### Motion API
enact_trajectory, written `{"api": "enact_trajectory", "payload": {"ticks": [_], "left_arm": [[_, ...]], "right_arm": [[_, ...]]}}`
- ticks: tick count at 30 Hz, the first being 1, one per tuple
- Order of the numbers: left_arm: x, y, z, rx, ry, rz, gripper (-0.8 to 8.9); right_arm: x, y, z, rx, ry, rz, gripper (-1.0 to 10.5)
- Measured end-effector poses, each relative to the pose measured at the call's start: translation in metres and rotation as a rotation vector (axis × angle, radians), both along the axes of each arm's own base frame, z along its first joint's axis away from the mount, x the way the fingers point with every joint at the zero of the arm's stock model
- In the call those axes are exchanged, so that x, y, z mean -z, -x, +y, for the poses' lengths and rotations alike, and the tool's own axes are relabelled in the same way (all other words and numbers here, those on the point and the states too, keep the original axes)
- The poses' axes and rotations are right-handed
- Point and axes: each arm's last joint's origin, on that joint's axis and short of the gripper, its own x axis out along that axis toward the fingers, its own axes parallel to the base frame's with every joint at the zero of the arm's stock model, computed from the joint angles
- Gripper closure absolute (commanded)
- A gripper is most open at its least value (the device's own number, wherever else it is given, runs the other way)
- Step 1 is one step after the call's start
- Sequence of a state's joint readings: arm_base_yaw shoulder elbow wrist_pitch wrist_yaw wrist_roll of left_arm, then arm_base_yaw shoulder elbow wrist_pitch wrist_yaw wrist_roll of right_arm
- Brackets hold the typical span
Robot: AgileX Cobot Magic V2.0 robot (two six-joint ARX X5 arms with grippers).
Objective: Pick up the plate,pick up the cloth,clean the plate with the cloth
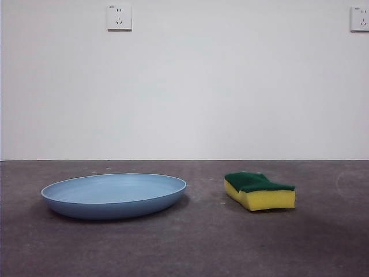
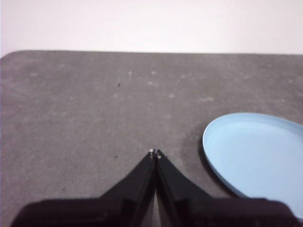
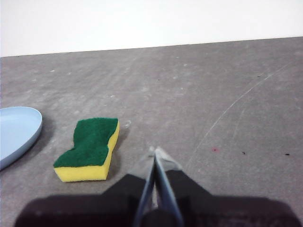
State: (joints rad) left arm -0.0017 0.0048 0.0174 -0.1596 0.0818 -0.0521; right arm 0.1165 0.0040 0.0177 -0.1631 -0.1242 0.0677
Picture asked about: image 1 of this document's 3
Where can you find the blue round plate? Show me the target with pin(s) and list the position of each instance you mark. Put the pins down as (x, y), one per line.
(115, 202)

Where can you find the yellow sponge with green scourer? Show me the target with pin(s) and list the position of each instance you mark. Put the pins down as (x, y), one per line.
(268, 200)

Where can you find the white wall socket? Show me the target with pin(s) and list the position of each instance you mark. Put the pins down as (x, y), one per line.
(119, 17)
(360, 19)

